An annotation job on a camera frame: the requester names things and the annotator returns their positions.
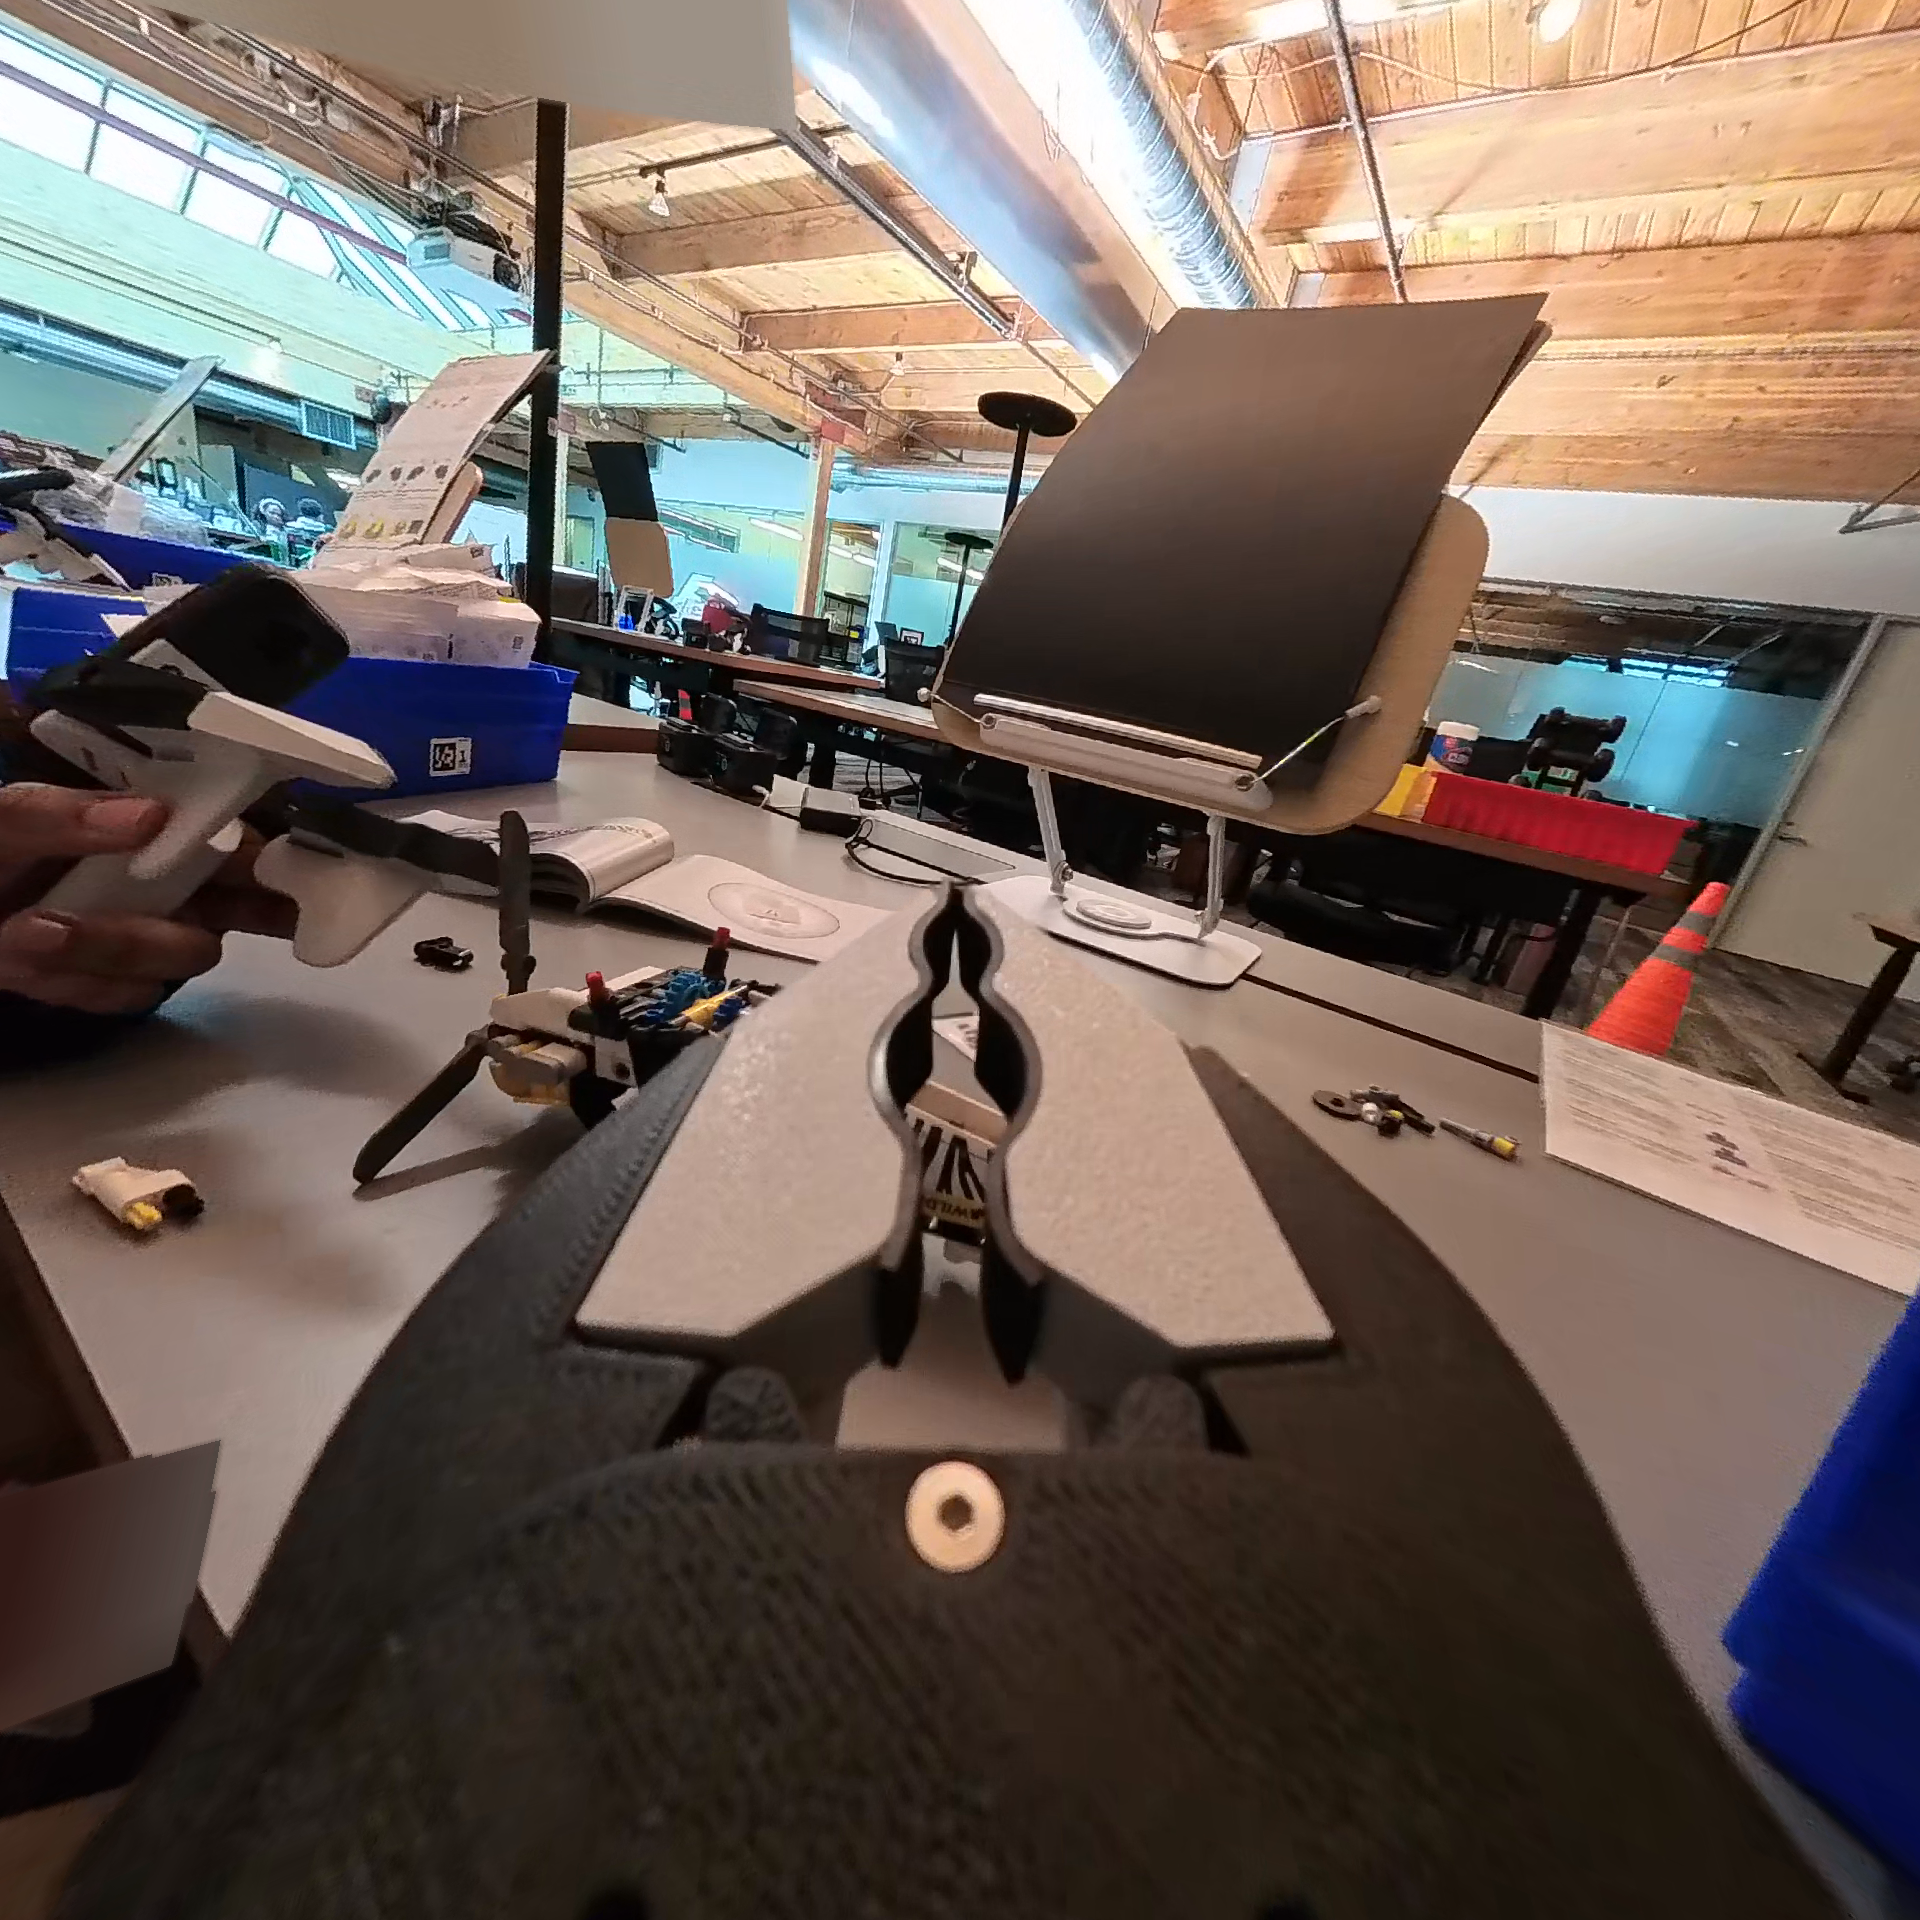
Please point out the silver ventilation duct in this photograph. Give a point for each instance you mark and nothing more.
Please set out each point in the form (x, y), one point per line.
(1171, 149)

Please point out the red storage bin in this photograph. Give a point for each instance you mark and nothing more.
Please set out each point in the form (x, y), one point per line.
(1560, 825)

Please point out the pile of white part bags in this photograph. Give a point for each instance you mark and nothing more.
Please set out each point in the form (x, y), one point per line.
(435, 608)

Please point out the blue bin of part bags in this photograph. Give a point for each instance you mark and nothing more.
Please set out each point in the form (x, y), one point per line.
(511, 714)

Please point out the white round puck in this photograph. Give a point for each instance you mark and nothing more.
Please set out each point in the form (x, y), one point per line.
(1114, 915)

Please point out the zebra-striped lego helicopter model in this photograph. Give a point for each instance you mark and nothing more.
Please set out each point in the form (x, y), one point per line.
(629, 1036)

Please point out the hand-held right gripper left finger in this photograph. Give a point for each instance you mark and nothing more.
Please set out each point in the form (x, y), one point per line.
(720, 1201)

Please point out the white instruction booklet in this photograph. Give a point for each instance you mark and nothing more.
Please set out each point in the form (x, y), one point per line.
(765, 907)

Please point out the white ceiling projector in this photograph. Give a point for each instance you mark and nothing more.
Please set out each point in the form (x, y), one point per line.
(466, 258)

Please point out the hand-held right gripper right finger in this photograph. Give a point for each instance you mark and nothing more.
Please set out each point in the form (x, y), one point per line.
(1171, 1201)

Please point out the black floor lamp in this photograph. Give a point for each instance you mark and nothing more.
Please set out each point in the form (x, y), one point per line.
(1027, 412)

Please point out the leaflet display sign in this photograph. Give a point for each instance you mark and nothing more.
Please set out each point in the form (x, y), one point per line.
(435, 435)

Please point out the black support post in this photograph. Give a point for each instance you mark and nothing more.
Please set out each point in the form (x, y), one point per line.
(547, 346)

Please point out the white printed paper sheet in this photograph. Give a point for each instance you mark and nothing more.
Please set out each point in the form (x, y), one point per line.
(1725, 1140)

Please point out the orange traffic cone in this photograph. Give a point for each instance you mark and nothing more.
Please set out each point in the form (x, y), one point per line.
(1658, 974)

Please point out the blue plastic storage bin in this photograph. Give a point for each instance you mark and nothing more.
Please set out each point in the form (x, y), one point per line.
(1845, 1621)

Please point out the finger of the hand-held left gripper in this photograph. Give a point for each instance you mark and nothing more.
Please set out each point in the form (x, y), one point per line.
(360, 907)
(316, 749)

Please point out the small white lego assembly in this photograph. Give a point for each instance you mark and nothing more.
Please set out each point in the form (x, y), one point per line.
(114, 1184)

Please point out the person's left hand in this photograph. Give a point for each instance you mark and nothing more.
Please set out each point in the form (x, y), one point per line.
(90, 960)

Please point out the grey yellow lego axle pin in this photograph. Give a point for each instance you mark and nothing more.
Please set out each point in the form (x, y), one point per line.
(1478, 1140)

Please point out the black power adapter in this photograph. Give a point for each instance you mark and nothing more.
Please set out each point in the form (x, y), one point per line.
(828, 812)

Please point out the black lego connector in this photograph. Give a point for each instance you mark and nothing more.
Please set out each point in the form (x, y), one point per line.
(443, 952)

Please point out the white wipes canister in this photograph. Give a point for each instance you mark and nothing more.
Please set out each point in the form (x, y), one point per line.
(1452, 748)

